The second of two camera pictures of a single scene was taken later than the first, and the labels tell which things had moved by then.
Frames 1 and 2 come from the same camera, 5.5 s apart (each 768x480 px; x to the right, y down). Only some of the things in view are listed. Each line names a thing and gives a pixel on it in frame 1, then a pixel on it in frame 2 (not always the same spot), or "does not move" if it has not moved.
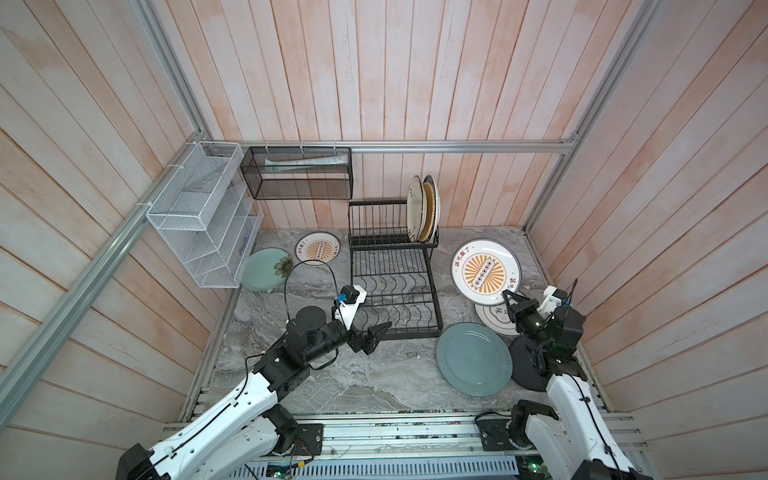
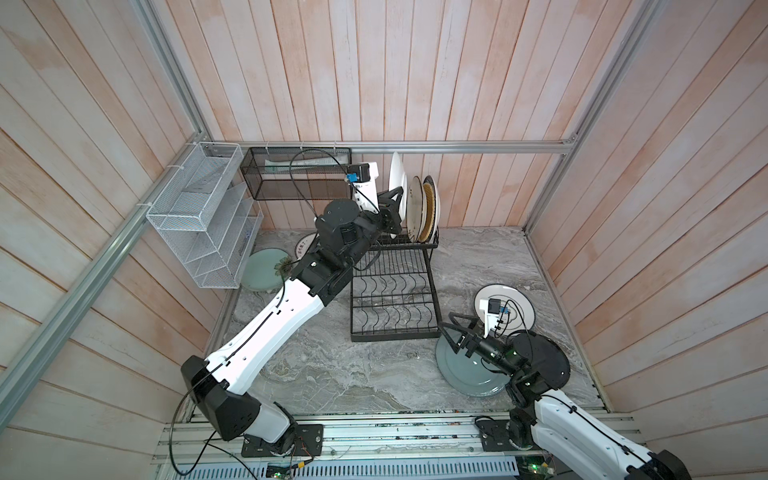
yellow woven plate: [427, 215] does not move
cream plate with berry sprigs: [415, 209] does not move
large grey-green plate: [474, 360] does not move
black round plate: [525, 369] does not move
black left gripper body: [355, 342] → [387, 222]
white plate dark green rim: [431, 179] does not move
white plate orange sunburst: [482, 269] → [398, 178]
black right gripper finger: [510, 295] → [473, 320]
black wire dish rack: [398, 275] does not move
